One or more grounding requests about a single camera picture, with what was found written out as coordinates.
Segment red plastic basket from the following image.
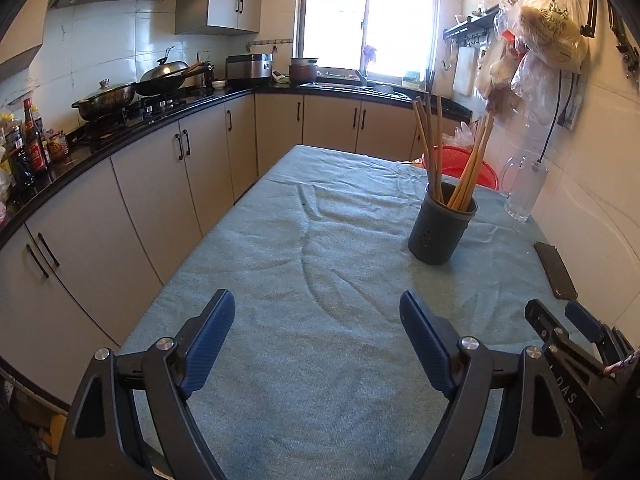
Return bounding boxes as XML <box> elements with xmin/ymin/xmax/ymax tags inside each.
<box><xmin>419</xmin><ymin>144</ymin><xmax>501</xmax><ymax>192</ymax></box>

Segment black wok with steel lid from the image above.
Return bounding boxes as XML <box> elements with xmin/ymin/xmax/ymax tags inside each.
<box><xmin>136</xmin><ymin>46</ymin><xmax>216</xmax><ymax>97</ymax></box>

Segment kitchen window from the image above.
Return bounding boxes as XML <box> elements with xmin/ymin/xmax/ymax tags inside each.
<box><xmin>295</xmin><ymin>0</ymin><xmax>441</xmax><ymax>88</ymax></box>

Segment black wall shelf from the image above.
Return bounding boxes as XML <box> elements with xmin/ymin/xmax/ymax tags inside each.
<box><xmin>444</xmin><ymin>7</ymin><xmax>501</xmax><ymax>46</ymax></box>

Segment black folding metal bracket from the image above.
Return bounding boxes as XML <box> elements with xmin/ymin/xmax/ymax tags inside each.
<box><xmin>580</xmin><ymin>0</ymin><xmax>640</xmax><ymax>82</ymax></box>

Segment small glass spice jar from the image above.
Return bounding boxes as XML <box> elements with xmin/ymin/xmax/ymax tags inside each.
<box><xmin>47</xmin><ymin>130</ymin><xmax>71</xmax><ymax>162</ymax></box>

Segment black smartphone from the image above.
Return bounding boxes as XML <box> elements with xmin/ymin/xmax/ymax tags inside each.
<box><xmin>533</xmin><ymin>241</ymin><xmax>578</xmax><ymax>301</ymax></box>

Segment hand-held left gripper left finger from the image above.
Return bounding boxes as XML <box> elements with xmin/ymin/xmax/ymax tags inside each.
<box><xmin>59</xmin><ymin>289</ymin><xmax>236</xmax><ymax>480</ymax></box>

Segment red label sauce bottle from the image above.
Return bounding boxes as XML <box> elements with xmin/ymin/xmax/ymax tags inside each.
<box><xmin>22</xmin><ymin>99</ymin><xmax>49</xmax><ymax>172</ymax></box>

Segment black gas stove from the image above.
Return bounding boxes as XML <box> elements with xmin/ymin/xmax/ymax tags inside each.
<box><xmin>82</xmin><ymin>91</ymin><xmax>211</xmax><ymax>137</ymax></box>

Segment beige wall cabinet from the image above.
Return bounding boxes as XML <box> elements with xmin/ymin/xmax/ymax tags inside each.
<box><xmin>175</xmin><ymin>0</ymin><xmax>263</xmax><ymax>37</ymax></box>

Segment clear glass pitcher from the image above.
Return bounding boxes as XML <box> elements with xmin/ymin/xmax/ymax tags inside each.
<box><xmin>500</xmin><ymin>155</ymin><xmax>549</xmax><ymax>223</ymax></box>

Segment silver rice cooker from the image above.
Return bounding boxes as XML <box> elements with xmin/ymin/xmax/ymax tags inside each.
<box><xmin>225</xmin><ymin>53</ymin><xmax>274</xmax><ymax>86</ymax></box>

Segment hanging plastic bags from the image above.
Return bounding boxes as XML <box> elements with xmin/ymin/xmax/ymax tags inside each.
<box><xmin>475</xmin><ymin>35</ymin><xmax>557</xmax><ymax>126</ymax></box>

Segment beige base cabinets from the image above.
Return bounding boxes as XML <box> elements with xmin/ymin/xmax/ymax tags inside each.
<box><xmin>0</xmin><ymin>92</ymin><xmax>473</xmax><ymax>406</ymax></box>

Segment black power cable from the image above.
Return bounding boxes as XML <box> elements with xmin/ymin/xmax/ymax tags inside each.
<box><xmin>535</xmin><ymin>72</ymin><xmax>576</xmax><ymax>171</ymax></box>

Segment steel pot with lid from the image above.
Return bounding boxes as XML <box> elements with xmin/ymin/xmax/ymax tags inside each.
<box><xmin>71</xmin><ymin>79</ymin><xmax>137</xmax><ymax>122</ymax></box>

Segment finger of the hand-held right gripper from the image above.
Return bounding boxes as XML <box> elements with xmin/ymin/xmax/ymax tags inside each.
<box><xmin>525</xmin><ymin>299</ymin><xmax>572</xmax><ymax>352</ymax></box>
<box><xmin>565</xmin><ymin>301</ymin><xmax>609</xmax><ymax>347</ymax></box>

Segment steel faucet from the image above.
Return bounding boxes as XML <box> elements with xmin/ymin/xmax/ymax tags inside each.
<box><xmin>356</xmin><ymin>45</ymin><xmax>377</xmax><ymax>87</ymax></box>

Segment brown clay pot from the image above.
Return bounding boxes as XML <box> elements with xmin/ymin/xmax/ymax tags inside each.
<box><xmin>289</xmin><ymin>57</ymin><xmax>319</xmax><ymax>86</ymax></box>

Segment bunch of wooden chopsticks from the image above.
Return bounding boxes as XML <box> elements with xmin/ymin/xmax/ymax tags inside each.
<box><xmin>412</xmin><ymin>95</ymin><xmax>497</xmax><ymax>211</ymax></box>

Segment red white string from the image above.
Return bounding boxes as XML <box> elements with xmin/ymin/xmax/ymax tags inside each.
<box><xmin>602</xmin><ymin>351</ymin><xmax>640</xmax><ymax>377</ymax></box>

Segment crumpled clear plastic bag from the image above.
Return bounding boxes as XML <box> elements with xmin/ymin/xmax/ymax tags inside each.
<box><xmin>442</xmin><ymin>122</ymin><xmax>474</xmax><ymax>149</ymax></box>

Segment dark grey chopstick holder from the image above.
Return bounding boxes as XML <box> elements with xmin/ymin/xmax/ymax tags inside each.
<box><xmin>408</xmin><ymin>182</ymin><xmax>478</xmax><ymax>266</ymax></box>

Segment steel kitchen sink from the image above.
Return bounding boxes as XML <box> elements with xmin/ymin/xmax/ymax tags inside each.
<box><xmin>300</xmin><ymin>80</ymin><xmax>401</xmax><ymax>97</ymax></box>

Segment light blue table cloth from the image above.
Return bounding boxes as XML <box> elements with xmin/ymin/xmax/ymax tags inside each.
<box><xmin>117</xmin><ymin>145</ymin><xmax>601</xmax><ymax>480</ymax></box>

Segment dark sauce bottle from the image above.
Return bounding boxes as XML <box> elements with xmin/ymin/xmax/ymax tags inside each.
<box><xmin>7</xmin><ymin>125</ymin><xmax>36</xmax><ymax>192</ymax></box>

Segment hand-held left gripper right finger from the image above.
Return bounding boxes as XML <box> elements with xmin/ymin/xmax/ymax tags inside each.
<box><xmin>399</xmin><ymin>290</ymin><xmax>583</xmax><ymax>480</ymax></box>

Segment white cutting board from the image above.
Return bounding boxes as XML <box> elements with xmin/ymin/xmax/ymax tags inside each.
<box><xmin>452</xmin><ymin>47</ymin><xmax>476</xmax><ymax>97</ymax></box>

